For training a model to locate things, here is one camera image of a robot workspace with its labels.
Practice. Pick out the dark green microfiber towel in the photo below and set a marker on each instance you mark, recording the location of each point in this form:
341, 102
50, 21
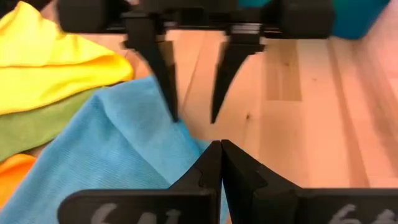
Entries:
37, 124

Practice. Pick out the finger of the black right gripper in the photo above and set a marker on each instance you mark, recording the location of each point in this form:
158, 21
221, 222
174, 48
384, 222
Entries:
158, 62
233, 62

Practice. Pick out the blue plastic tray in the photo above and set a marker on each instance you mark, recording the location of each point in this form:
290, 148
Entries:
357, 15

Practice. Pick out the orange microfiber towel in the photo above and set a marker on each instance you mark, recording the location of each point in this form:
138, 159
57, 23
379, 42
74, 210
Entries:
12, 174

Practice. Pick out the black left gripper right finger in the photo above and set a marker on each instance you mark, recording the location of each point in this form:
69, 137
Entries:
280, 205

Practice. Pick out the yellow microfiber towel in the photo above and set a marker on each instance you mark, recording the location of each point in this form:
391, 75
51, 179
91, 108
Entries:
46, 68

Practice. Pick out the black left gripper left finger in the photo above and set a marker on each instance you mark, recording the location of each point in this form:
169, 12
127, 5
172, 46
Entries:
174, 205

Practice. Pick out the blue microfiber towel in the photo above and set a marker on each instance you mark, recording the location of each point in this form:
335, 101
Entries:
109, 149

